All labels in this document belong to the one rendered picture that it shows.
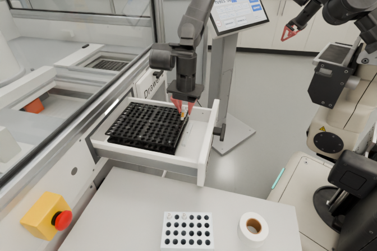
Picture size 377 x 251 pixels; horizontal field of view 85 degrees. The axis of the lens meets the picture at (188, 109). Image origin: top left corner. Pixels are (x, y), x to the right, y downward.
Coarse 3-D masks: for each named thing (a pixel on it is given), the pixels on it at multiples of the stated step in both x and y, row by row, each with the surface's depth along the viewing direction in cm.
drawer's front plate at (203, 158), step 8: (216, 104) 70; (216, 112) 67; (216, 120) 72; (208, 128) 60; (208, 136) 58; (208, 144) 55; (200, 152) 53; (208, 152) 57; (200, 160) 51; (200, 168) 52; (200, 176) 54; (200, 184) 56
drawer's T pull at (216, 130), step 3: (222, 126) 64; (225, 126) 64; (213, 129) 63; (216, 129) 63; (219, 129) 63; (222, 129) 62; (225, 129) 63; (213, 132) 62; (216, 132) 62; (219, 132) 62; (222, 132) 61; (219, 135) 62; (222, 135) 60; (222, 138) 60; (222, 141) 60
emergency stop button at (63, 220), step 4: (64, 212) 44; (68, 212) 45; (60, 216) 43; (64, 216) 44; (68, 216) 45; (72, 216) 46; (56, 220) 43; (60, 220) 43; (64, 220) 44; (68, 220) 45; (56, 224) 43; (60, 224) 43; (64, 224) 44; (68, 224) 45; (56, 228) 43; (60, 228) 43; (64, 228) 44
